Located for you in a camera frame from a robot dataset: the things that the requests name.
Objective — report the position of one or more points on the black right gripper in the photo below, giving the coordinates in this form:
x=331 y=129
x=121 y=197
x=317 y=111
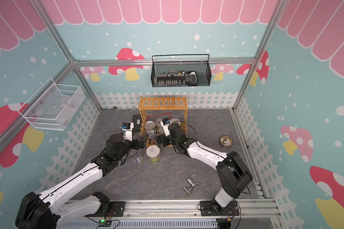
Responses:
x=164 y=140

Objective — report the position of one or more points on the metal faucet piece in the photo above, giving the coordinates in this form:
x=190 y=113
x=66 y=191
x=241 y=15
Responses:
x=191 y=184

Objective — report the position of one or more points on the black mesh wall basket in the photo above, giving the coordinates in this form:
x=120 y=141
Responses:
x=198 y=63

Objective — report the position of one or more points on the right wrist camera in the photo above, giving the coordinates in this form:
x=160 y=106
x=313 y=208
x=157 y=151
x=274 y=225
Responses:
x=165 y=124

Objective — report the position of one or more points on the white-label jar with lid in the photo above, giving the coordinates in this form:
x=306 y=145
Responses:
x=175 y=121

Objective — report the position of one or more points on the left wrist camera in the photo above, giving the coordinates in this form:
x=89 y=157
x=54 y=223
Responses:
x=126 y=130

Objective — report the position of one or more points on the yellow seed jar white lid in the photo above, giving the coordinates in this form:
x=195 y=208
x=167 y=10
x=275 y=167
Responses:
x=153 y=153

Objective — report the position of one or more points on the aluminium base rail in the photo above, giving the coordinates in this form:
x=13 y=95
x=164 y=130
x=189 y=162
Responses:
x=186 y=214

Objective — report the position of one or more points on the black terminal strip in basket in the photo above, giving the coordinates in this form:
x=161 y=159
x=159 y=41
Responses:
x=175 y=80

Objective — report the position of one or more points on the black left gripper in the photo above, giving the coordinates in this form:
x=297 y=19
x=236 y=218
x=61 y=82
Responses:
x=143 y=142

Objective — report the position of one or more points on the purple-label tin can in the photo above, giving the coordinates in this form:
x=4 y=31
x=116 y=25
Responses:
x=136 y=156

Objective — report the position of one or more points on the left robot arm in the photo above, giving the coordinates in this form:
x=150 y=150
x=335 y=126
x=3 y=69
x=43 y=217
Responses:
x=50 y=209

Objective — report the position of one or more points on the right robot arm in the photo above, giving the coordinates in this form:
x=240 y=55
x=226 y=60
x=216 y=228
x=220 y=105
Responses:
x=233 y=173

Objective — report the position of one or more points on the black network switch box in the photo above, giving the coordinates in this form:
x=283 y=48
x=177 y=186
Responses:
x=137 y=121

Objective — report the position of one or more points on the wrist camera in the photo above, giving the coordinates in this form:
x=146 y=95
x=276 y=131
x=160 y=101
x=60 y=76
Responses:
x=126 y=130
x=165 y=124

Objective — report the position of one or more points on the rear clear plastic cup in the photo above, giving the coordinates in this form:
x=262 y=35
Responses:
x=159 y=123

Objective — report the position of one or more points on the small green circuit board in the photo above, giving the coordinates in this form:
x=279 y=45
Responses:
x=104 y=223

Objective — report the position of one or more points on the white wire wall basket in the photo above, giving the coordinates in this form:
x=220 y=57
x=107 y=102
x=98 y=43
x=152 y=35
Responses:
x=52 y=106

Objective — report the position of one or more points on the wooden two-tier shelf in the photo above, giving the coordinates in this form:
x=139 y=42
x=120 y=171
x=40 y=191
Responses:
x=155 y=107

